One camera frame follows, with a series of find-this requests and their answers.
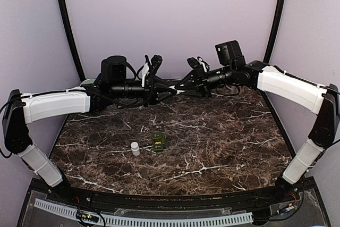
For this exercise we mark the green weekly pill organizer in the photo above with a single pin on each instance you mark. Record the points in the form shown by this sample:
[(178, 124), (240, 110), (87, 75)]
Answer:
[(158, 142)]

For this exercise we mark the right black frame post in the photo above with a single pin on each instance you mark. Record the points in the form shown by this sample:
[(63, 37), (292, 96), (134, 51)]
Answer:
[(273, 31)]

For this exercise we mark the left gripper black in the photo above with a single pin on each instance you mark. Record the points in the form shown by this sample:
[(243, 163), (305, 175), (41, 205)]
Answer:
[(151, 91)]

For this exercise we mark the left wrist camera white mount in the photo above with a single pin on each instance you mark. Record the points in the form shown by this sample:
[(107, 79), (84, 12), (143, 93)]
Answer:
[(149, 69)]

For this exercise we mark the white pill bottle front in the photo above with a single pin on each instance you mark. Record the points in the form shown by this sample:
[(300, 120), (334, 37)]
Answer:
[(135, 149)]

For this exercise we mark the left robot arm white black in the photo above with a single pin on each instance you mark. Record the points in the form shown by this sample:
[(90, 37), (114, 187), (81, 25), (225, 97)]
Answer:
[(117, 84)]

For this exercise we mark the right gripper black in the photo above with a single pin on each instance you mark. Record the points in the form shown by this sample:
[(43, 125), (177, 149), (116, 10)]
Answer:
[(203, 85)]

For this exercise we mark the left black frame post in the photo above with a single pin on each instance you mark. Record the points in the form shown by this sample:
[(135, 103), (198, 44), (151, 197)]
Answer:
[(70, 39)]

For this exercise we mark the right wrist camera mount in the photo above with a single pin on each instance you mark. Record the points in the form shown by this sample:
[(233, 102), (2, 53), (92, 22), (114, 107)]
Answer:
[(197, 62)]

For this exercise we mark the pale green bowl left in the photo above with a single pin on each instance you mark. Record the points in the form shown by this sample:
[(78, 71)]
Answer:
[(87, 82)]

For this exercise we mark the white slotted cable duct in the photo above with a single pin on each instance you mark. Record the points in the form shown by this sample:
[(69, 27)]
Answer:
[(87, 217)]

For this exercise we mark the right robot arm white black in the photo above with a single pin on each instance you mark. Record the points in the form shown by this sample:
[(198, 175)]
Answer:
[(319, 99)]

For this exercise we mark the black frame post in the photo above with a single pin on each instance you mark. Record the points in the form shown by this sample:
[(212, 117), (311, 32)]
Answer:
[(273, 31), (70, 39)]

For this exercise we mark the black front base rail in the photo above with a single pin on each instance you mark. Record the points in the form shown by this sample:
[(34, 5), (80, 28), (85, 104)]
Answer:
[(258, 198)]

